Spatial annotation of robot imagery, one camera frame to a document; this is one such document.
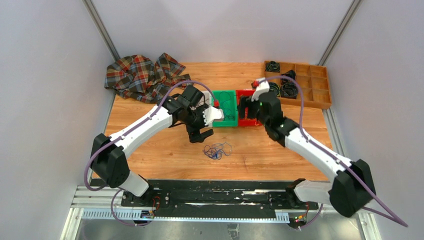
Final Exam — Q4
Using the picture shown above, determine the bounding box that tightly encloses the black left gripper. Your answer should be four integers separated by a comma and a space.
183, 104, 214, 143

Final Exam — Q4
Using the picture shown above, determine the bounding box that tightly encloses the light blue wire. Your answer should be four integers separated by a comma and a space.
218, 94, 237, 122
202, 141, 233, 161

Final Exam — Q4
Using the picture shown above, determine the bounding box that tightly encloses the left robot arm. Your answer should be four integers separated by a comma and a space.
84, 85, 224, 207

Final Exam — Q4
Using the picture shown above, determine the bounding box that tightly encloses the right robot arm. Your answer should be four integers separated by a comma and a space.
238, 92, 376, 217

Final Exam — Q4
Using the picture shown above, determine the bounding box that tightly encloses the red plastic bin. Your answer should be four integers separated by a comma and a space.
235, 89, 262, 127

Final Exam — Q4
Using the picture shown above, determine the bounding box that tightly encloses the green plastic bin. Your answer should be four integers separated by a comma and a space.
212, 90, 238, 128

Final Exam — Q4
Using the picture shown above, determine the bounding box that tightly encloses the white plastic bin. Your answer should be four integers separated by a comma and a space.
196, 90, 214, 107

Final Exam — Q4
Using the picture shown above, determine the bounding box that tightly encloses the wooden compartment tray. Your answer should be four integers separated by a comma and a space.
262, 60, 332, 110

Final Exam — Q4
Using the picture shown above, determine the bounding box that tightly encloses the plaid cloth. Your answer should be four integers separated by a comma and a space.
104, 53, 191, 104

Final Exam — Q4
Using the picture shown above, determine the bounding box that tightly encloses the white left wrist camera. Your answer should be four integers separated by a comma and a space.
202, 106, 225, 128

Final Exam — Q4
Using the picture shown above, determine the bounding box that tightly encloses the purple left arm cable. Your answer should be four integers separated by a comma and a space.
83, 80, 221, 228

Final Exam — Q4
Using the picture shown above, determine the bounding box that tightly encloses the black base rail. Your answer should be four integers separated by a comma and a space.
89, 179, 319, 221

